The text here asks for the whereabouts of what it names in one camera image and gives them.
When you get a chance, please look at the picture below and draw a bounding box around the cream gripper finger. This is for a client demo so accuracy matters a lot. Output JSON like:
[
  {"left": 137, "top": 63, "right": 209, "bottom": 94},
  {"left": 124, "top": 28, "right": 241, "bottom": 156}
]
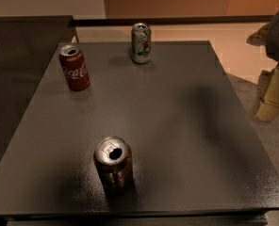
[
  {"left": 246, "top": 24, "right": 269, "bottom": 46},
  {"left": 252, "top": 63, "right": 279, "bottom": 121}
]

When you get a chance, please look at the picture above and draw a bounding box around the orange soda can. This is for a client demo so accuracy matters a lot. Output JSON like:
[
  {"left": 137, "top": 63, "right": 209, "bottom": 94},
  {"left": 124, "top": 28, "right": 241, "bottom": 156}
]
[{"left": 93, "top": 137, "right": 133, "bottom": 195}]

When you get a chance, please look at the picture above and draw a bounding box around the white green soda can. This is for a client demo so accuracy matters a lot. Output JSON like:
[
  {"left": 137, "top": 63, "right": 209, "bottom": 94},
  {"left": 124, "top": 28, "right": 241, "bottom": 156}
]
[{"left": 131, "top": 23, "right": 151, "bottom": 64}]

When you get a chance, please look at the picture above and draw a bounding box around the red Coca-Cola can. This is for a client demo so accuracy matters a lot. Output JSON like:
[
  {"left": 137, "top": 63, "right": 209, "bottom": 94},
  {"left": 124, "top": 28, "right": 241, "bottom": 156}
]
[{"left": 58, "top": 44, "right": 90, "bottom": 91}]

